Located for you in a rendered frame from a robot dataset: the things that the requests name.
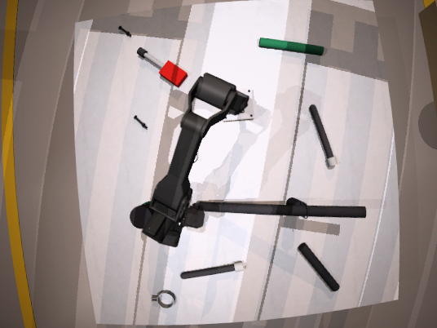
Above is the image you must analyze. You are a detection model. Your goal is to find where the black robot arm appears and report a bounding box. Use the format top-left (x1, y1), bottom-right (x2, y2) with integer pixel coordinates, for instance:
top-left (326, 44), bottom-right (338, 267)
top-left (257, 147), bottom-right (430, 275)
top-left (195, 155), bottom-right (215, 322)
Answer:
top-left (142, 72), bottom-right (249, 243)

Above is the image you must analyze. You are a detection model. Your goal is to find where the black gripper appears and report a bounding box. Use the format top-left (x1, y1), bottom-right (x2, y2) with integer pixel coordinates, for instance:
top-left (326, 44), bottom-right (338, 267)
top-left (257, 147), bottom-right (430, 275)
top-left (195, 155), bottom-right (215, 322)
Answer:
top-left (162, 188), bottom-right (192, 248)

